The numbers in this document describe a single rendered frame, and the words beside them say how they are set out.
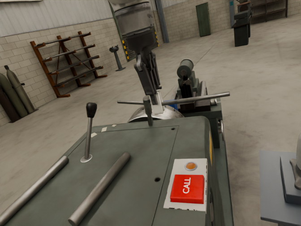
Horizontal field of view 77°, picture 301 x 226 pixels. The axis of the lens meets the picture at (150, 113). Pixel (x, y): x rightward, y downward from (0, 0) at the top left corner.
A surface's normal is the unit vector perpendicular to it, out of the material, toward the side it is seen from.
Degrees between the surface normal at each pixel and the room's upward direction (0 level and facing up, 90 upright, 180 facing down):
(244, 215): 0
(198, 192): 0
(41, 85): 90
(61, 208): 0
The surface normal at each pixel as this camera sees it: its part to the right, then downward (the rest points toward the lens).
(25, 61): 0.85, 0.00
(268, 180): -0.26, -0.88
